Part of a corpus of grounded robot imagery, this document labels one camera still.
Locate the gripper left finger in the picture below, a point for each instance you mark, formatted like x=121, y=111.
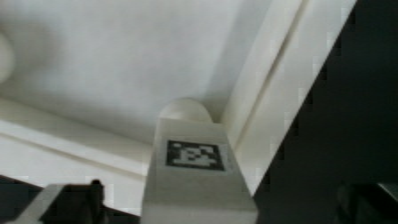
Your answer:
x=67, y=204

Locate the white leg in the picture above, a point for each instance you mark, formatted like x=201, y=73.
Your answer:
x=195, y=192

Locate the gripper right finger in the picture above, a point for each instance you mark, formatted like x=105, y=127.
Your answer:
x=366, y=203

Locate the white square tabletop part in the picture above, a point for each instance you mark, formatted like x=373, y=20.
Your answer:
x=108, y=56

